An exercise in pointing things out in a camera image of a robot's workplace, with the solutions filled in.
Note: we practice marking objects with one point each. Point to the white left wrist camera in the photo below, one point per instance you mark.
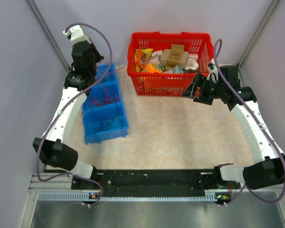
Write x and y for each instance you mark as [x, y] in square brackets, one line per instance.
[76, 34]

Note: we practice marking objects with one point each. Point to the red plastic shopping basket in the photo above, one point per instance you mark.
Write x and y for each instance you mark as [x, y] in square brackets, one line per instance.
[167, 83]

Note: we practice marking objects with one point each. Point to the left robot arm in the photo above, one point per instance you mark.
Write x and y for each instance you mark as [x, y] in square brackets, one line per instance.
[53, 147]

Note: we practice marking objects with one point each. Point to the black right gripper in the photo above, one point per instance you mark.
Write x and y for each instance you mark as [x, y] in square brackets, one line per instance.
[201, 81]

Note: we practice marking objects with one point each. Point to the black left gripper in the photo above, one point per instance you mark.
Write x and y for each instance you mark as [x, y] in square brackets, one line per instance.
[98, 57]

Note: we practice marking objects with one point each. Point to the grey aluminium frame rail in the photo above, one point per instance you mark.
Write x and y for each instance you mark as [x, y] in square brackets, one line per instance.
[268, 157]

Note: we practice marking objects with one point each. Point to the teal sponge package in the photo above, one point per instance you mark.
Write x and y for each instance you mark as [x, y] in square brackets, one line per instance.
[178, 70]

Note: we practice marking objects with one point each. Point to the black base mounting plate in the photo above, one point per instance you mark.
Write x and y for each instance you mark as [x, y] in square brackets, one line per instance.
[160, 182]

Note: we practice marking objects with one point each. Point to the brown cardboard box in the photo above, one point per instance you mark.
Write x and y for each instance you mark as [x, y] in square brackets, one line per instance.
[176, 56]

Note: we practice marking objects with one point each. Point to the orange sponge daddy box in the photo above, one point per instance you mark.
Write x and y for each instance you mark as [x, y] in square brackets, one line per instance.
[152, 68]

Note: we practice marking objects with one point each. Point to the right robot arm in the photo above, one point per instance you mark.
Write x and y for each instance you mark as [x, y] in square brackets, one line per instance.
[230, 93]

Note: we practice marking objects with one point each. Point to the blue plastic compartment bin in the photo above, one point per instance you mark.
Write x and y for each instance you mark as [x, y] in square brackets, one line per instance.
[103, 112]

